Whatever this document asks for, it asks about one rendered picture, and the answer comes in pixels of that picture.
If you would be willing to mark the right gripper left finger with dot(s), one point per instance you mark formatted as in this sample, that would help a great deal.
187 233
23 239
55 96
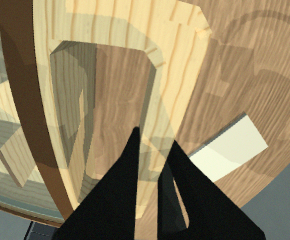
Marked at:
108 212

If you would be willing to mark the wooden maze board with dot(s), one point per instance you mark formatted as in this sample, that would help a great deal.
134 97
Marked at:
40 94

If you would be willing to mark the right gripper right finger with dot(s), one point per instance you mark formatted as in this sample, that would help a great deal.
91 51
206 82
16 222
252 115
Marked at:
212 215

